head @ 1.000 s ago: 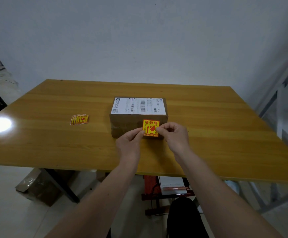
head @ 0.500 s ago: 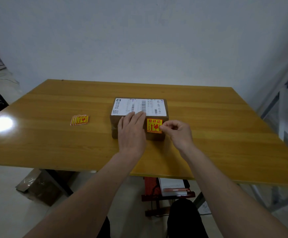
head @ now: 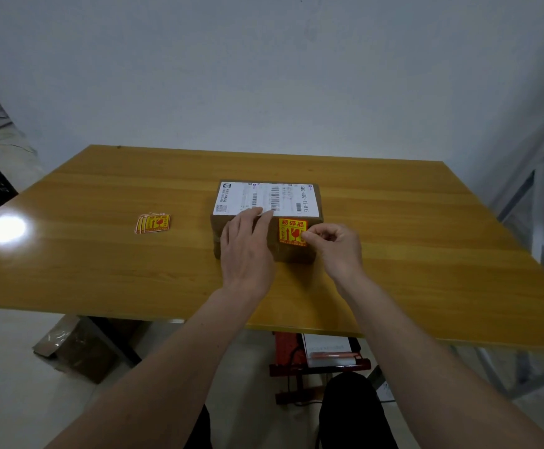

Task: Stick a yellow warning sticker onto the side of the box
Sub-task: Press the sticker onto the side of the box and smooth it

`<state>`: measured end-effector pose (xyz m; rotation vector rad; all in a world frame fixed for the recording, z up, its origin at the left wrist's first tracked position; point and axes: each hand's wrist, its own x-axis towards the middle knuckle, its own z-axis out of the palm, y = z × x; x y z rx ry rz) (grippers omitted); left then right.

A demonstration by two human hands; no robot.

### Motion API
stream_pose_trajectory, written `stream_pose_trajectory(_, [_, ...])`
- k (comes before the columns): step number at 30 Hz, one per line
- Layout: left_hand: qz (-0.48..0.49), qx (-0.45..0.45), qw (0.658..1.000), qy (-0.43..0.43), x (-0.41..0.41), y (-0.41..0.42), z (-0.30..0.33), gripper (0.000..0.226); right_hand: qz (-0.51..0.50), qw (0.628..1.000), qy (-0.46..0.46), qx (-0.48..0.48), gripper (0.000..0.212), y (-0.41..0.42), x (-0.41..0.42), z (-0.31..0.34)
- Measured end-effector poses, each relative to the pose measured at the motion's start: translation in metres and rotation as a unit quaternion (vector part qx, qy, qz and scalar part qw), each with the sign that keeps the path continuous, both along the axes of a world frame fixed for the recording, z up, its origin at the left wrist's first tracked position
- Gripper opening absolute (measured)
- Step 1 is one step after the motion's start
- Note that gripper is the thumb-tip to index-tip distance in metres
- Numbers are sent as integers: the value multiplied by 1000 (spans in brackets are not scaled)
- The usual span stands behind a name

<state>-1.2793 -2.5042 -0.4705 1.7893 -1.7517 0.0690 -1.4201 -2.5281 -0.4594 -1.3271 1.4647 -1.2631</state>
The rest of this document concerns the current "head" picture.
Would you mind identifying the black table leg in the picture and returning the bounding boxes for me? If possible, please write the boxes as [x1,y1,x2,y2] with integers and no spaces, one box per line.
[79,316,143,368]

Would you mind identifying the grey metal table legs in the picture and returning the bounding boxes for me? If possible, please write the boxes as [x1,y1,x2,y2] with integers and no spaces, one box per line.
[449,345,544,401]

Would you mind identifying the flattened brown cardboard box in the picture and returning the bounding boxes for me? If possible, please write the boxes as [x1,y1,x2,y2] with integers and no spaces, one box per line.
[32,314,152,385]

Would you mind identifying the person's left leg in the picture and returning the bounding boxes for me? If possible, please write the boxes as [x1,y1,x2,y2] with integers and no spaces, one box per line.
[183,404,214,449]

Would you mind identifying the red stool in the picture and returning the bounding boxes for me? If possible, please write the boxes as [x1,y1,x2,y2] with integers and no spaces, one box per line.
[269,331,372,407]

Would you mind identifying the small stack of warning stickers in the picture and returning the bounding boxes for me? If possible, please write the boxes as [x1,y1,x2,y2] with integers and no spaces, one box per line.
[134,212,172,235]

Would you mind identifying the person's leg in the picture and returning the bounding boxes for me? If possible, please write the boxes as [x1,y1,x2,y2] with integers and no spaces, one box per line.
[183,404,214,449]
[318,371,400,449]

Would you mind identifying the person's right hand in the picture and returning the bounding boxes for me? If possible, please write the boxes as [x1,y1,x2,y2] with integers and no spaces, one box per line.
[302,223,365,288]

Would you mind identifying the grey metal shelf frame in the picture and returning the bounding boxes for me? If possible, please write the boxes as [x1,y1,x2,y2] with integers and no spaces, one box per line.
[486,100,544,295]

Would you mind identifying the white paper pad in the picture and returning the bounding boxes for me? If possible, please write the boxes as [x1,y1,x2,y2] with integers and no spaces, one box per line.
[301,334,362,368]

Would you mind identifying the black cable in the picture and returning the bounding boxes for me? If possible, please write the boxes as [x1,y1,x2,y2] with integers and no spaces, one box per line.
[285,345,331,408]

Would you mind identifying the orange yellow warning sticker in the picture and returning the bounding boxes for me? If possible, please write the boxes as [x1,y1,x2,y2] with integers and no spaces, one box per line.
[278,218,308,247]

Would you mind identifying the white shipping label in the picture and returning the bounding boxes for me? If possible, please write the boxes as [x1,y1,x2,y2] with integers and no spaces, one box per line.
[212,182,322,218]

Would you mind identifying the person's left hand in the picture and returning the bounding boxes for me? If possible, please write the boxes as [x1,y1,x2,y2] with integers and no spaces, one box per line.
[220,208,278,300]

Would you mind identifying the person's right forearm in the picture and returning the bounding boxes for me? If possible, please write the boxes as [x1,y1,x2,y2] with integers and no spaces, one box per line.
[335,270,544,449]

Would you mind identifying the person's right leg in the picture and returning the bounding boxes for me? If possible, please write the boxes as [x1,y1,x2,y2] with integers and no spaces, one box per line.
[318,371,400,449]

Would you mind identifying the brown cardboard parcel box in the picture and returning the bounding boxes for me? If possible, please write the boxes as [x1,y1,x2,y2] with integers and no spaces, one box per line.
[210,180,324,264]

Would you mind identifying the person's left forearm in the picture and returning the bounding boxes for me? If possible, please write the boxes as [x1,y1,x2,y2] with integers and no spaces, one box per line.
[45,285,275,449]

